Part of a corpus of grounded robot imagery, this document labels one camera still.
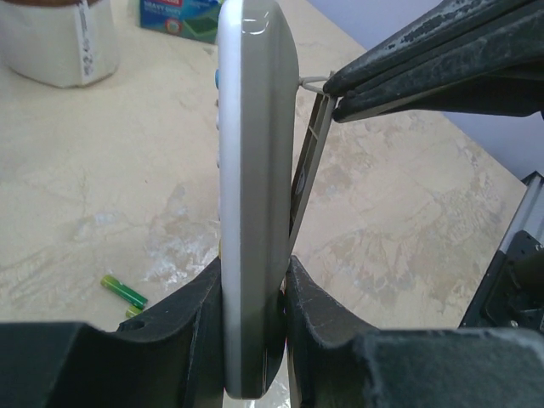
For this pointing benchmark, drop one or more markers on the green battery one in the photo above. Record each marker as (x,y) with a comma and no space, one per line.
(125,292)

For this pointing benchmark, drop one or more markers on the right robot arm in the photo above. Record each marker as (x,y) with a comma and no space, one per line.
(472,57)

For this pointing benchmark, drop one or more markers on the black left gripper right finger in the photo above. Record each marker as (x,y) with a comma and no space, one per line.
(335,359)

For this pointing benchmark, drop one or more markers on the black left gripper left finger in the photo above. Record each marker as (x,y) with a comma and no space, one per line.
(170,355)

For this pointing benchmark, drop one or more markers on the beige battery cover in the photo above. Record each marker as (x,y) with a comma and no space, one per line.
(313,145)

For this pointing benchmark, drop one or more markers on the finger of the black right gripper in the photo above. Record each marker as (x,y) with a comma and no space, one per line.
(440,25)
(373,85)

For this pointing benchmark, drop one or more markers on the white roll with brown top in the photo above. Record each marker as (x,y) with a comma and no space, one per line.
(65,44)

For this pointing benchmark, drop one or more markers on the green sponge pack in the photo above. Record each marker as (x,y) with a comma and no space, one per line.
(195,20)

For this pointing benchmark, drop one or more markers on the beige white remote control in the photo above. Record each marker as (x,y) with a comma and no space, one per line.
(258,77)

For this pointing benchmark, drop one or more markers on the green battery two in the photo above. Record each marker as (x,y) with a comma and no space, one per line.
(132,311)

